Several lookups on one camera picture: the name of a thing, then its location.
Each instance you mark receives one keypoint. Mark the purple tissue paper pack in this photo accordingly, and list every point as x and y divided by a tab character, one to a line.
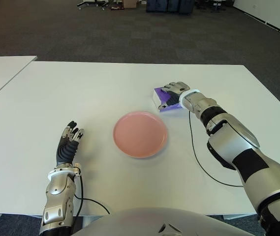
163	98

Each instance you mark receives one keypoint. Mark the pink round plate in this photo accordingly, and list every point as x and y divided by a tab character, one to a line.
139	134

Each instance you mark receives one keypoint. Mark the white wheeled trolley frame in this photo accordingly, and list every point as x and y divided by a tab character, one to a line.
82	4

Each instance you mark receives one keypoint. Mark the silver robot torso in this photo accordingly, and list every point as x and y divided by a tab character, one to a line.
142	221

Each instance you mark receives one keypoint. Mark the dark blue cabinet row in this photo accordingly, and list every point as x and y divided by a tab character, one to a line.
169	6

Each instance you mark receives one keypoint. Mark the white neighbouring table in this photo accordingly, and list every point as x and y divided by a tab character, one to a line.
2	71

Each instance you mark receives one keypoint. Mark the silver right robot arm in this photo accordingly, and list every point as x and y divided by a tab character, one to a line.
233	147

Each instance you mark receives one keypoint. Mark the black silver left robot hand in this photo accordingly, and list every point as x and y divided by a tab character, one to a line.
66	150

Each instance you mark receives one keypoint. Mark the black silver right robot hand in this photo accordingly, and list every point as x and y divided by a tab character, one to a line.
177	88

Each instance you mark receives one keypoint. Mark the white office desk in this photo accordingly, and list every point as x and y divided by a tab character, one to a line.
211	3

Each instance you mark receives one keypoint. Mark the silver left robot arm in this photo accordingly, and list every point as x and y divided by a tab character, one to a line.
56	194

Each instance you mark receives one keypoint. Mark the brown cardboard box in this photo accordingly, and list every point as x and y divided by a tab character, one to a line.
130	3

